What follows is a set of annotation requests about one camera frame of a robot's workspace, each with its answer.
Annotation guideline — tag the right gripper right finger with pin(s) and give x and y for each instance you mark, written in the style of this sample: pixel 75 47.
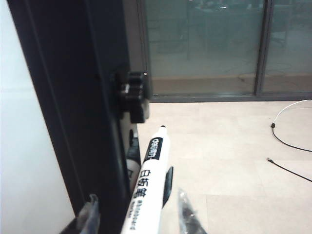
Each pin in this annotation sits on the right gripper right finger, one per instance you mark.
pixel 189 217

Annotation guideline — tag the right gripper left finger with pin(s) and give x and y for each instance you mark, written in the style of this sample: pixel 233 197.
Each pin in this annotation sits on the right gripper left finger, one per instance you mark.
pixel 86 215

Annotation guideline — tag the white whiteboard marker pen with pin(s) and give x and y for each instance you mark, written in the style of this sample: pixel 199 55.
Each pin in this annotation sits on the white whiteboard marker pen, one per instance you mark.
pixel 151 170

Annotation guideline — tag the white marker with black label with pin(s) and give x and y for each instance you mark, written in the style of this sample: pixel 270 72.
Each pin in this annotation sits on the white marker with black label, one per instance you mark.
pixel 133 168

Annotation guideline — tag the black clamp knob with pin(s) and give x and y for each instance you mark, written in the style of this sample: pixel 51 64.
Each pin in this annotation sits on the black clamp knob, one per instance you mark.
pixel 131 89

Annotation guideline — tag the whiteboard with black frame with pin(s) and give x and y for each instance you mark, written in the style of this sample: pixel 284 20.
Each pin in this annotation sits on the whiteboard with black frame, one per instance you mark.
pixel 24 122

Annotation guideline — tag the glass partition with grey frame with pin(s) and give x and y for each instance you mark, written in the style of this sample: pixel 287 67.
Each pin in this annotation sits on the glass partition with grey frame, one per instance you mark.
pixel 207 48

